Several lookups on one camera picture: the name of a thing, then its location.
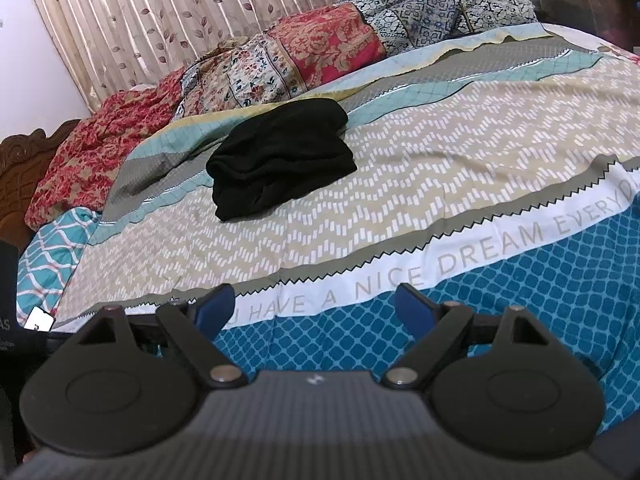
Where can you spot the chevron and teal patterned bedsheet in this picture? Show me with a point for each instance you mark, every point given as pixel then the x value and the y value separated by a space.
pixel 400 200

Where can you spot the dark box with teal lid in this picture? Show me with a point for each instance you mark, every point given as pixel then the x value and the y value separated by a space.
pixel 585 10

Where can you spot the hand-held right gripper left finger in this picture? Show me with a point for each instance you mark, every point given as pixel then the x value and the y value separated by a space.
pixel 216 305

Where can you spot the floral patchwork quilt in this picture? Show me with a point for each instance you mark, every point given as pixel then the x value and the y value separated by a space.
pixel 325 45

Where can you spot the beige leaf print curtain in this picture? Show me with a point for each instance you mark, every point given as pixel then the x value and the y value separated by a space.
pixel 150 15

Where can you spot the black pants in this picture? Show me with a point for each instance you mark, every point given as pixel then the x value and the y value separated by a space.
pixel 280 160

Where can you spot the carved wooden headboard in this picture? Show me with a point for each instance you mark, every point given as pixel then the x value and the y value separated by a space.
pixel 25 170

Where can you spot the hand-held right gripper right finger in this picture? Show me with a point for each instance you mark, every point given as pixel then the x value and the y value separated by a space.
pixel 412 305

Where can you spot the teal lattice patterned pillow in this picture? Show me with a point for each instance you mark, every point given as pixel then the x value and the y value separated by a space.
pixel 55 250

